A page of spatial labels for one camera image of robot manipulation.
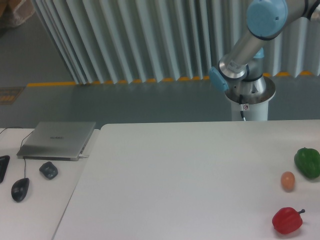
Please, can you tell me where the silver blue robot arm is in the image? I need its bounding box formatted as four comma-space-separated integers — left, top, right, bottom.
208, 0, 320, 92

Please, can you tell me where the white usb plug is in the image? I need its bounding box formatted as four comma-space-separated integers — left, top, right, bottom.
78, 154, 89, 159

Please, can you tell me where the white folding screen partition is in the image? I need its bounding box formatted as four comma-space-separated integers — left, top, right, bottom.
31, 0, 320, 85

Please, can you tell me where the silver closed laptop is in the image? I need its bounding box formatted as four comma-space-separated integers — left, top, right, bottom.
16, 121, 96, 161

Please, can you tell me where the dark grey earbuds case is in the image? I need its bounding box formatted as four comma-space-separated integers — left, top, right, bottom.
39, 161, 59, 180

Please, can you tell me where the brown egg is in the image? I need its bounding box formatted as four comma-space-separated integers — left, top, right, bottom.
280, 171, 296, 192

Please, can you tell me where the green bell pepper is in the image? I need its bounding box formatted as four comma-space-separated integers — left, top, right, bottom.
294, 147, 320, 180

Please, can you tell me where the white side table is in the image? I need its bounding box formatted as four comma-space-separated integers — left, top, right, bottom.
0, 128, 99, 240

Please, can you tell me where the black keyboard edge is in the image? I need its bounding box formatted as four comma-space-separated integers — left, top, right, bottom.
0, 155, 10, 183

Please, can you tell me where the red bell pepper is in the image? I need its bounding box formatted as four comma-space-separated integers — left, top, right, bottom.
271, 207, 306, 235

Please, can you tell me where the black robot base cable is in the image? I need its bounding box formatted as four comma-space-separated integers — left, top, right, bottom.
238, 93, 247, 122

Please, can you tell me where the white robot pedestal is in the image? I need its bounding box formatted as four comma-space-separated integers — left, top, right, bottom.
225, 76, 276, 121

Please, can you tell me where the black mouse cable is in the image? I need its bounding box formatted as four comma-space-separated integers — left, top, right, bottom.
0, 126, 36, 180

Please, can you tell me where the black wired computer mouse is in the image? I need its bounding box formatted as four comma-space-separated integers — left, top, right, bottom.
11, 177, 30, 203

